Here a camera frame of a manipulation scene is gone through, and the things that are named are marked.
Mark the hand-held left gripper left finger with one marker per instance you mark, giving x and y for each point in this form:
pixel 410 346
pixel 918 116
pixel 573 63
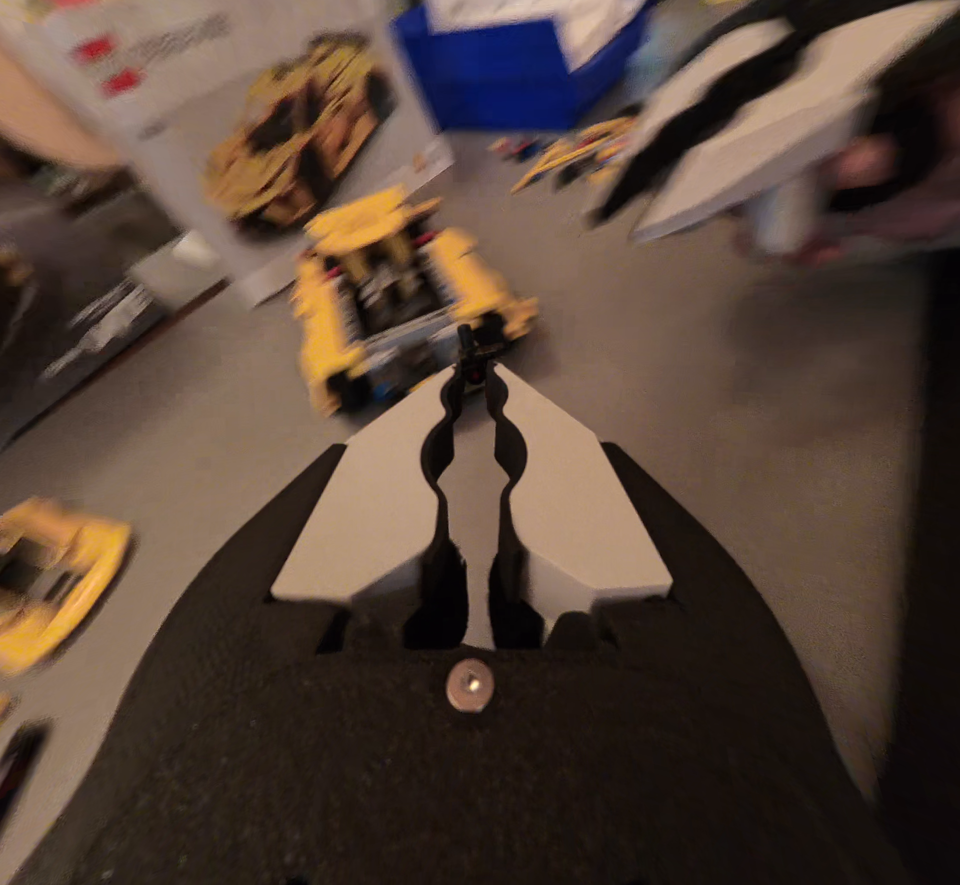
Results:
pixel 352 525

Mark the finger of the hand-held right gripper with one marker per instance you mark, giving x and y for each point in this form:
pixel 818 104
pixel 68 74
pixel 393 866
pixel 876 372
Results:
pixel 787 127
pixel 705 75

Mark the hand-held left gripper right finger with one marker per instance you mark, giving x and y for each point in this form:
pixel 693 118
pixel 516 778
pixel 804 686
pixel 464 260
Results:
pixel 592 525

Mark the yellow toy car model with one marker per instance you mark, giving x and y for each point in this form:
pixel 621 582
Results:
pixel 337 330

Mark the black toy connector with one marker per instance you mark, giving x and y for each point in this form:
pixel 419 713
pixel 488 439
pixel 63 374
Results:
pixel 469 349

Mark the grey desk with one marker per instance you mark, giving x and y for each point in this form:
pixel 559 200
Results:
pixel 675 412

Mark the person's right hand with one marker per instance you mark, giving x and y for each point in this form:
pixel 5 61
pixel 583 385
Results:
pixel 885 225

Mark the pile of loose toy bricks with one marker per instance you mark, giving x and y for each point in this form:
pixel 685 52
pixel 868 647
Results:
pixel 577 150

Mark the white paper bags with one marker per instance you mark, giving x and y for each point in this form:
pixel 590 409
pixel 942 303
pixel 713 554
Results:
pixel 525 0

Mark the blue plastic bin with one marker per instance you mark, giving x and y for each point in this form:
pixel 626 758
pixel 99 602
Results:
pixel 495 82

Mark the yellow toy car panel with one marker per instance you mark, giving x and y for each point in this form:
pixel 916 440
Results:
pixel 97 562

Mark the toy car set box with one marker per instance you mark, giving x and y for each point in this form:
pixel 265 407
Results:
pixel 45 262

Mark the grey holed toy piece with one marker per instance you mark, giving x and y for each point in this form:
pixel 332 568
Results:
pixel 19 765

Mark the building instruction booklet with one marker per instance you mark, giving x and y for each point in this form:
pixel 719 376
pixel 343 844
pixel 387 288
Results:
pixel 225 37

